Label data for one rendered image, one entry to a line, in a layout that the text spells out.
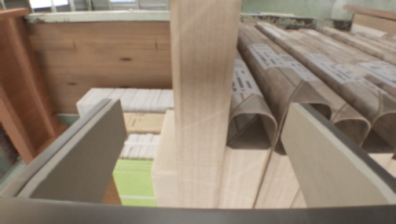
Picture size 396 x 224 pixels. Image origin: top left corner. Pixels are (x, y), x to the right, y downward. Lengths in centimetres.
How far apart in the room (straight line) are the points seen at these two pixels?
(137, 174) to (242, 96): 67
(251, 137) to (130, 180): 70
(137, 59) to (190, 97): 143
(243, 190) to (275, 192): 3
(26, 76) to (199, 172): 161
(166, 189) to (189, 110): 71
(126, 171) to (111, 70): 100
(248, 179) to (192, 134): 8
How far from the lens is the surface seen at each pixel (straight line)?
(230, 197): 24
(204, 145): 18
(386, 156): 26
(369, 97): 25
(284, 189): 24
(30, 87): 176
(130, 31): 154
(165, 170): 79
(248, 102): 18
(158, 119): 108
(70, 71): 184
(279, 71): 23
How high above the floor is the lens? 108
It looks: level
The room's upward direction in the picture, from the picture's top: 89 degrees counter-clockwise
